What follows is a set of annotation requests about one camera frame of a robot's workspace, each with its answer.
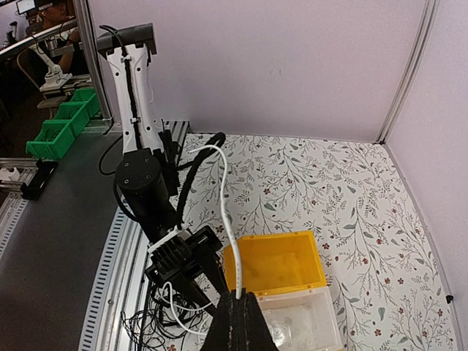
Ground clear plastic bin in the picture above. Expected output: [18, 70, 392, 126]
[257, 287, 344, 351]

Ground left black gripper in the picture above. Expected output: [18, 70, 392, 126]
[146, 226, 228, 317]

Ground black cable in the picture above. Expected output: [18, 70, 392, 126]
[120, 284, 216, 351]

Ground person in background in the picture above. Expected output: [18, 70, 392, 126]
[34, 1, 89, 76]

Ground white cable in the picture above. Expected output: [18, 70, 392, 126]
[160, 144, 244, 336]

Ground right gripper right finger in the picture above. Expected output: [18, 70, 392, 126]
[239, 292, 277, 351]

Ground right aluminium frame post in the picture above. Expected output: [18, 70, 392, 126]
[375, 0, 440, 145]

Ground left aluminium frame post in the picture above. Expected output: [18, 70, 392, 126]
[72, 0, 114, 128]

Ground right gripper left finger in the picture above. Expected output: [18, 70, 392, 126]
[203, 291, 238, 351]

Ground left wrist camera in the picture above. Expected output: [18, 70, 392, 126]
[147, 229, 192, 266]

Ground left yellow bin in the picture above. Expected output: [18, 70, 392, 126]
[237, 230, 327, 296]

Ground green bin row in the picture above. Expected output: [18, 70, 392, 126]
[26, 88, 100, 160]

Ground aluminium frame post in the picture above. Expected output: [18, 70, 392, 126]
[375, 0, 440, 145]
[72, 0, 114, 128]

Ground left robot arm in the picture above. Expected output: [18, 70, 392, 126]
[97, 23, 228, 315]

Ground floral table mat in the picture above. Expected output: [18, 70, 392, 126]
[184, 135, 462, 350]

